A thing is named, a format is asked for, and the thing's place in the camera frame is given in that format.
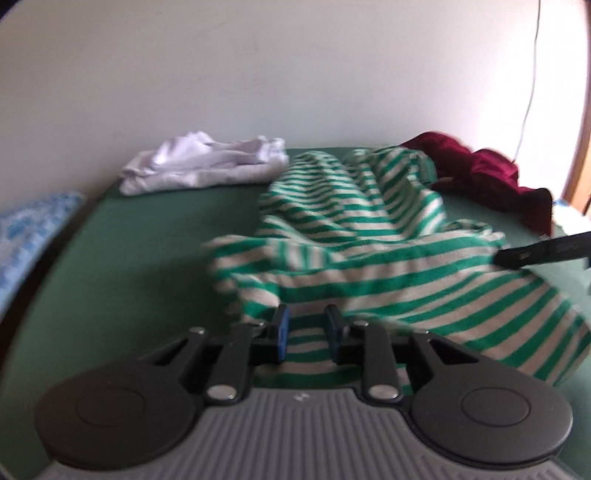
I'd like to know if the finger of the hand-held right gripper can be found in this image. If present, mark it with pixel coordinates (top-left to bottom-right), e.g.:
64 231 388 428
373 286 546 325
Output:
494 231 591 271

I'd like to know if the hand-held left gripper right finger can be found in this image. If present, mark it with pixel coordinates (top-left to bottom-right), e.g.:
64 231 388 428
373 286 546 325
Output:
323 305 467 403

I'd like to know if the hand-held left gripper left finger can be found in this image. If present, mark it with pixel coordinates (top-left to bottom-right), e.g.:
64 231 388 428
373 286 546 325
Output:
139 304 291 407

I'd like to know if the green striped shirt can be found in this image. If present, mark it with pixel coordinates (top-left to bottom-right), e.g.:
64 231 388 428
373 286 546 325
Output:
203 145 591 402

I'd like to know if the dark red sweater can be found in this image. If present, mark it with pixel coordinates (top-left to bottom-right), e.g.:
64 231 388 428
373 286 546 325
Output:
402 131 555 236

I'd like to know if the green blanket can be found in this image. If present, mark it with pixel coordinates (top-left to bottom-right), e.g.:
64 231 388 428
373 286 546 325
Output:
0 147 591 480

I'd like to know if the white garment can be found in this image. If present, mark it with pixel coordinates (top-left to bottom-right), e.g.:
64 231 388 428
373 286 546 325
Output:
119 131 291 197

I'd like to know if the blue patterned cloth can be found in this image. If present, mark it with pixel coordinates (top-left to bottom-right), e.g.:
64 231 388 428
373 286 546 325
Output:
0 191 86 319

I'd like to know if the wooden door frame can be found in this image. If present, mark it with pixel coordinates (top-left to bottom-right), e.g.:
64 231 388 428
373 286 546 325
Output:
566 115 591 208

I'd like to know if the wall cable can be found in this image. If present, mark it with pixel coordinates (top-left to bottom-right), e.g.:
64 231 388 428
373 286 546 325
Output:
512 0 543 162

